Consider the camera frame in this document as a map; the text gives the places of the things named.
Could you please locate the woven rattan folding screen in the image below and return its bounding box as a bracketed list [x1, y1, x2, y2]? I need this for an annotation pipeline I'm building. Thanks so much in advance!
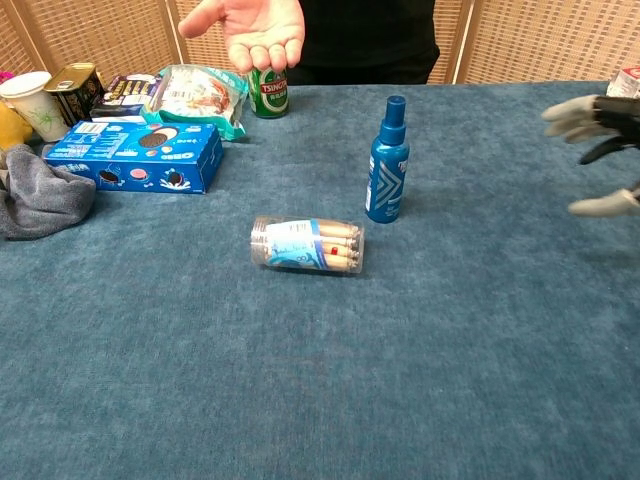
[0, 0, 640, 89]

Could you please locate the white and teal snack bag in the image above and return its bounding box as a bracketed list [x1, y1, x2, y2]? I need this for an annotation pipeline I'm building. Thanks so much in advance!
[141, 64, 250, 142]

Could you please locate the white and red carton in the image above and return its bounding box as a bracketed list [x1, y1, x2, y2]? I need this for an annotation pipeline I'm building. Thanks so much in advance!
[606, 66, 640, 100]

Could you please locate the small blue spray bottle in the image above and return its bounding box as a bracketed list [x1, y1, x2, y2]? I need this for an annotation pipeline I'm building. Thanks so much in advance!
[364, 94, 411, 224]

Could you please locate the blue Oreo cookie box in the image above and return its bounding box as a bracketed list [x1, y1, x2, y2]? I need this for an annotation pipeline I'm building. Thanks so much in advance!
[42, 120, 225, 195]

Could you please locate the clear jar of biscuit sticks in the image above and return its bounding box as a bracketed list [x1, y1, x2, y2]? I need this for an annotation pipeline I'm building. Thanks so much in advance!
[249, 215, 366, 277]

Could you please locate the grey towel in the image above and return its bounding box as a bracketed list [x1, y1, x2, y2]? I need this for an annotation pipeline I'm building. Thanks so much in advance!
[0, 143, 97, 240]

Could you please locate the person's bare hand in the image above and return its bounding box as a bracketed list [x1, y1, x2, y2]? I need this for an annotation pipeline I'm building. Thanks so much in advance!
[177, 0, 307, 75]

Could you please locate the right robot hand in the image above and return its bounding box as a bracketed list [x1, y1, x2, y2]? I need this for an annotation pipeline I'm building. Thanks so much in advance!
[541, 94, 640, 218]

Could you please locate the white paper cup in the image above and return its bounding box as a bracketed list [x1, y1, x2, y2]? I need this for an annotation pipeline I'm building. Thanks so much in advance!
[0, 71, 70, 143]

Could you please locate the yellow plush item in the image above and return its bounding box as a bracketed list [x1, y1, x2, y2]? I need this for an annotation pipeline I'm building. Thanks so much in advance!
[0, 101, 34, 151]

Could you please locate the gold and black tin can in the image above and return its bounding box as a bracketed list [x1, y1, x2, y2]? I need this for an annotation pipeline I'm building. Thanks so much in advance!
[43, 62, 106, 128]

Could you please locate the person's black-clothed torso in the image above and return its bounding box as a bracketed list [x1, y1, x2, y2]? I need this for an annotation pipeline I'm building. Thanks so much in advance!
[285, 0, 441, 86]

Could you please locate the green Tsingtao beer can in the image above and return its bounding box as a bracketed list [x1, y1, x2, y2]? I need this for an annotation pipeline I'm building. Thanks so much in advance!
[247, 65, 290, 120]

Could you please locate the dark purple snack box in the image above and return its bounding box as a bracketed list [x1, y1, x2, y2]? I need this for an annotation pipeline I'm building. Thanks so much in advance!
[90, 73, 164, 119]

